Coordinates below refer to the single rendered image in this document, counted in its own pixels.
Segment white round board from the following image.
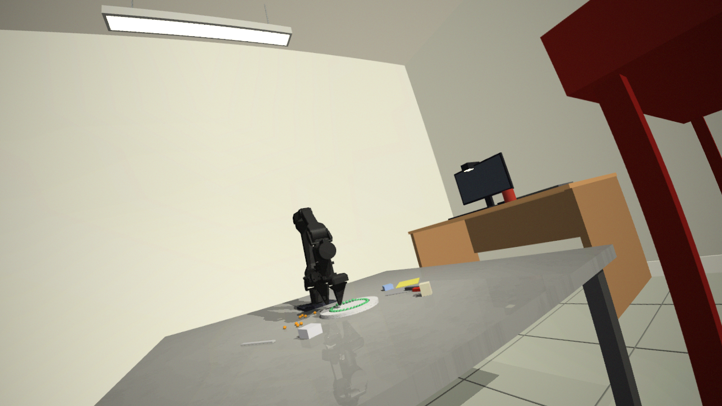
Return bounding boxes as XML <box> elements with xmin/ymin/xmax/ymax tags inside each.
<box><xmin>320</xmin><ymin>297</ymin><xmax>379</xmax><ymax>319</ymax></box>

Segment cream cube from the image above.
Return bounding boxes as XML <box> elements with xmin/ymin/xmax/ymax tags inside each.
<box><xmin>419</xmin><ymin>281</ymin><xmax>432</xmax><ymax>297</ymax></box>

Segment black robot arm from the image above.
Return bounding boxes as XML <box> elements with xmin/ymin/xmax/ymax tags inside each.
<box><xmin>293</xmin><ymin>208</ymin><xmax>336</xmax><ymax>305</ymax></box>

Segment yellow flat rectangular board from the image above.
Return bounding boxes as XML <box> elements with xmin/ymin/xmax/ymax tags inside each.
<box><xmin>396</xmin><ymin>278</ymin><xmax>420</xmax><ymax>288</ymax></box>

